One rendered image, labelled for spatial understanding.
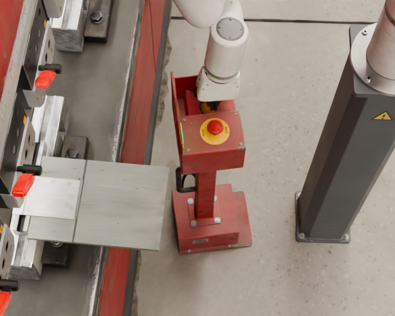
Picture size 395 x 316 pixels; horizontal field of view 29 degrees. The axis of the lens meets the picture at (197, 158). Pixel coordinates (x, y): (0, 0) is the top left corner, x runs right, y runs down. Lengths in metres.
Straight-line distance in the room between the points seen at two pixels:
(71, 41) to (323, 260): 1.20
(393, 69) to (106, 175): 0.64
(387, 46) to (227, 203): 1.04
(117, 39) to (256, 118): 1.00
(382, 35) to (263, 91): 1.25
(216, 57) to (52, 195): 0.47
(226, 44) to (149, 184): 0.34
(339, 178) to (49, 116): 0.84
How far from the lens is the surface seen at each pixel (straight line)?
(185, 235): 2.46
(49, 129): 1.68
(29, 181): 1.28
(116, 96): 1.81
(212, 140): 1.85
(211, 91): 1.83
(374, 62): 1.70
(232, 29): 1.67
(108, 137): 1.76
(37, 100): 1.43
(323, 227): 2.50
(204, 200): 2.32
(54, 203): 1.57
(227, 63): 1.71
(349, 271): 2.60
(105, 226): 1.54
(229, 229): 2.47
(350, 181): 2.15
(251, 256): 2.57
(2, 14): 1.21
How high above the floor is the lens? 2.44
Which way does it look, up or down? 65 degrees down
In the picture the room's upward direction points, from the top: 1 degrees clockwise
